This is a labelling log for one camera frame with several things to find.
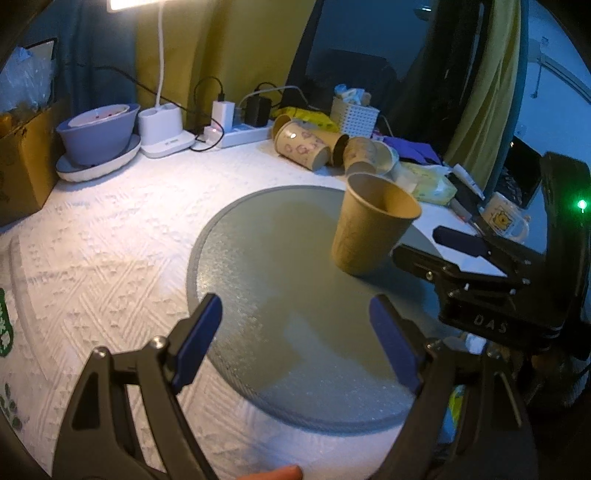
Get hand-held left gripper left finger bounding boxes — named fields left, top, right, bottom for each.
left=51, top=292, right=223, bottom=480

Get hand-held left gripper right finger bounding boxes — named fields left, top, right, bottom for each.
left=368, top=294, right=539, bottom=480

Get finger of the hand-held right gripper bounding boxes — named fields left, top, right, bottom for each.
left=392, top=244, right=523, bottom=297
left=433, top=225, right=549, bottom=283

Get brown paper cup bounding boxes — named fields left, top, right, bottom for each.
left=331, top=172, right=423, bottom=277

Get patterned paper cup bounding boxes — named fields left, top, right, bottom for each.
left=372, top=140, right=400, bottom=180
left=274, top=120, right=332, bottom=172
left=342, top=137, right=378, bottom=175
left=271, top=115, right=350, bottom=167

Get person's left hand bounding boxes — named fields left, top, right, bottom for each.
left=239, top=464, right=304, bottom=480

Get white mug with yellow print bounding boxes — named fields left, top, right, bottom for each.
left=479, top=191, right=531, bottom=244

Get white tube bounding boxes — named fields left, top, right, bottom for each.
left=452, top=163, right=486, bottom=202

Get yellow tissue packet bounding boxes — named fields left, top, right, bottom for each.
left=396, top=161, right=458, bottom=207

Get black laptop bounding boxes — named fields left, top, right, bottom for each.
left=495, top=137, right=542, bottom=209

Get purple cloth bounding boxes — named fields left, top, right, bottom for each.
left=375, top=135, right=445, bottom=166

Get round grey mat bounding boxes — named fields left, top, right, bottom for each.
left=187, top=185, right=445, bottom=435

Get white textured table cloth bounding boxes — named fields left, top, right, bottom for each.
left=0, top=136, right=509, bottom=480

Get yellow curtain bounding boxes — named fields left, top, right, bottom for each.
left=444, top=0, right=522, bottom=174

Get white woven basket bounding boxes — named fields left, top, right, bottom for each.
left=330, top=95, right=380, bottom=138

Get yellow snack packet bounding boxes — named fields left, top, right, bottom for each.
left=271, top=106, right=341, bottom=135

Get green sticker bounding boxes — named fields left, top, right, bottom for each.
left=0, top=288, right=18, bottom=357

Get white plate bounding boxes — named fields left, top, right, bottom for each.
left=56, top=133, right=142, bottom=182

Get white power strip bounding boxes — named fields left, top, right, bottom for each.
left=191, top=121, right=274, bottom=151

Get white desk lamp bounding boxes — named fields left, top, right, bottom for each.
left=106, top=0, right=197, bottom=160

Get purple bowl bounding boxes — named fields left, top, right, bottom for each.
left=56, top=103, right=141, bottom=167

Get black power adapter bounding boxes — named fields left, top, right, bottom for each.
left=243, top=95, right=273, bottom=128

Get white charger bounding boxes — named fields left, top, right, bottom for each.
left=212, top=100, right=236, bottom=131

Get cardboard box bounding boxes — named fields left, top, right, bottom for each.
left=0, top=99, right=62, bottom=227

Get clear plastic bag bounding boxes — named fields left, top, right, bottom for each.
left=0, top=45, right=57, bottom=112

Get black cable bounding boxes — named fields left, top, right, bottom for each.
left=93, top=66, right=225, bottom=139

